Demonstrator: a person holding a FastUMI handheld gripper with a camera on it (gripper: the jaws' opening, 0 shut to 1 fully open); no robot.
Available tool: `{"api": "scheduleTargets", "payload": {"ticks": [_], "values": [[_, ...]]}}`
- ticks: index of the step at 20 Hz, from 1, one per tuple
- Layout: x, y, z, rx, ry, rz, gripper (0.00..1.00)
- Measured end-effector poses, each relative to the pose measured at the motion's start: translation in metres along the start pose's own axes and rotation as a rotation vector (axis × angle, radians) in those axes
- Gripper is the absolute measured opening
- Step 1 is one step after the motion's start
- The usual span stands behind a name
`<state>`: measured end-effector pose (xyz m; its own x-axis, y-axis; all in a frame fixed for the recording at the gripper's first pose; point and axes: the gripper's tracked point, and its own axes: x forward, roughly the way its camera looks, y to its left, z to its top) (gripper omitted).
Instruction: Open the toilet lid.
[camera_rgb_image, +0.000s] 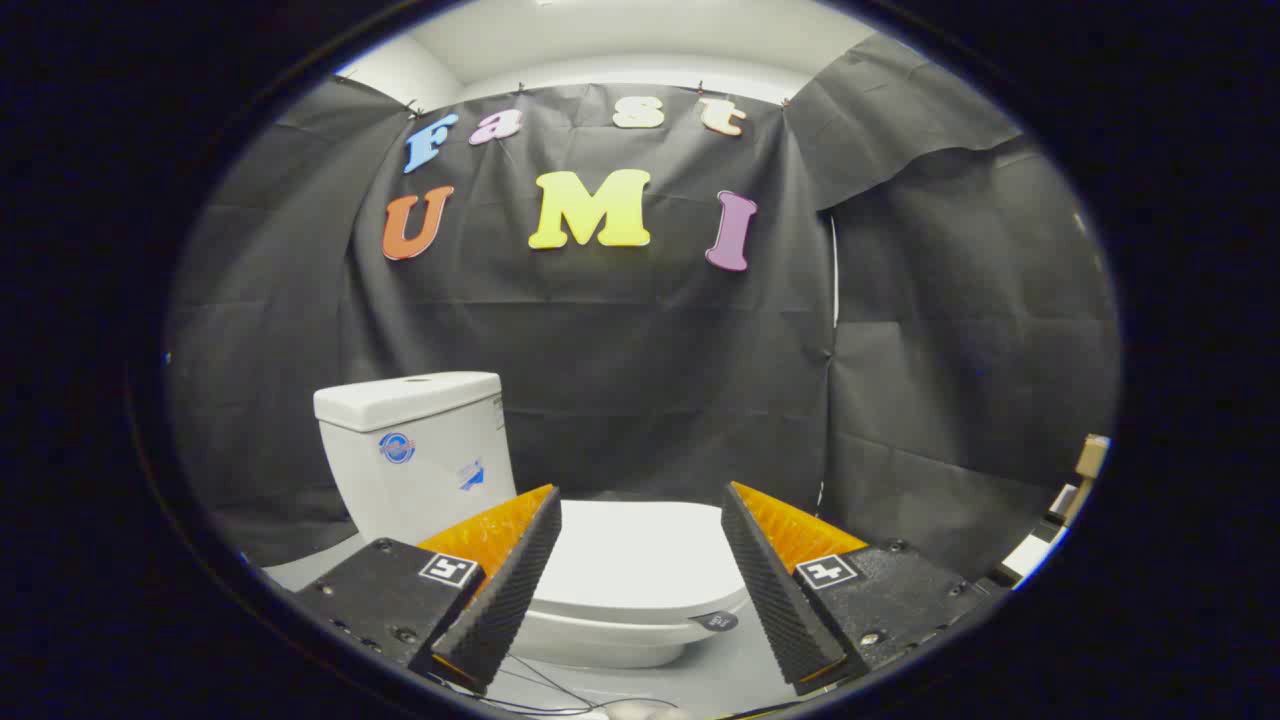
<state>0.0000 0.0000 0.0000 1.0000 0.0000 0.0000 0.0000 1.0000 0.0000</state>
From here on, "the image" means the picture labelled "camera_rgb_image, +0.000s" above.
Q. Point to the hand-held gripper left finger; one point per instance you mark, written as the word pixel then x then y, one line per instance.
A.
pixel 505 590

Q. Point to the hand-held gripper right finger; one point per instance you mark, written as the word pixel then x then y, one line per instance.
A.
pixel 775 590

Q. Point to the black lid pull tab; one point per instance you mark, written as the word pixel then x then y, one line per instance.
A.
pixel 716 621

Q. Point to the white toilet lid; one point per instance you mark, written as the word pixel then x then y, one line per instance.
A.
pixel 630 550

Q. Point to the white toilet seat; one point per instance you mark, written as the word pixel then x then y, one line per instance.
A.
pixel 640 627

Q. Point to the black backdrop cloth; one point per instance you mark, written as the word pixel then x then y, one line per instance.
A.
pixel 650 350

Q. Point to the cardboard box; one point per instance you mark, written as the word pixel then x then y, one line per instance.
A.
pixel 1092 460

